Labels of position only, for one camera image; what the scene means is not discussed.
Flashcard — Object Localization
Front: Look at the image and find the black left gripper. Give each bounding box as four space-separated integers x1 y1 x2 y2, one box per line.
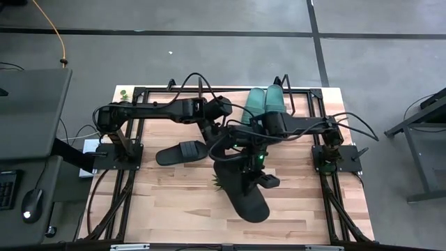
204 120 245 156

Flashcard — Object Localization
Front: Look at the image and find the black rubber slide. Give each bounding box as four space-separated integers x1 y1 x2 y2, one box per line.
155 140 210 167
213 159 271 224

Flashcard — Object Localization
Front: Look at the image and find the teal rubber slide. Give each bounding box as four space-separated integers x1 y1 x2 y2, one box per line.
265 84 287 114
241 87 268 125

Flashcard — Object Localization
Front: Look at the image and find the potted succulent plant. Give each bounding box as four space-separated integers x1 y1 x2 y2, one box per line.
211 174 224 192

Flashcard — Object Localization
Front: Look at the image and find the white power box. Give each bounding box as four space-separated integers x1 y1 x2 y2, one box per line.
79 138 102 178

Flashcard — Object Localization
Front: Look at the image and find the dark side table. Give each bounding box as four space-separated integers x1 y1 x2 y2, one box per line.
384 86 446 204

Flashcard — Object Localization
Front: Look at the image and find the grey desk panel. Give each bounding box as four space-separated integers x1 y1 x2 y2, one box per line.
0 68 73 162

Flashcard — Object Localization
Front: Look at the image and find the black computer mouse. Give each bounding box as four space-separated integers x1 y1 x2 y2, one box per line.
20 188 45 224

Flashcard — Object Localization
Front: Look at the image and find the black keyboard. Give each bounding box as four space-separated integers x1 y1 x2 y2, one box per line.
0 169 19 211

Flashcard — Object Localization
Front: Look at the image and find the dark grey desk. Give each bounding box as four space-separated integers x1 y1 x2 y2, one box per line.
0 155 63 248

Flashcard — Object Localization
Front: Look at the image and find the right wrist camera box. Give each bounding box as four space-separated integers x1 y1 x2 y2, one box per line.
256 174 282 190

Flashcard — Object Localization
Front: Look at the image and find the black aluminium table frame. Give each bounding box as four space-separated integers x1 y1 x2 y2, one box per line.
78 78 376 245

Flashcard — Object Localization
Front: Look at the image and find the silver metal bracket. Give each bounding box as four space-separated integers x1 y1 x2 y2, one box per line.
305 245 345 251
109 243 151 251

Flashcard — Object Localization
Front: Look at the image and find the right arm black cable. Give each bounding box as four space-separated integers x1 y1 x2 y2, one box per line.
327 111 380 142

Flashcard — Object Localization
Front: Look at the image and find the yellow cable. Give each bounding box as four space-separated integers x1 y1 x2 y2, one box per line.
31 0 68 69

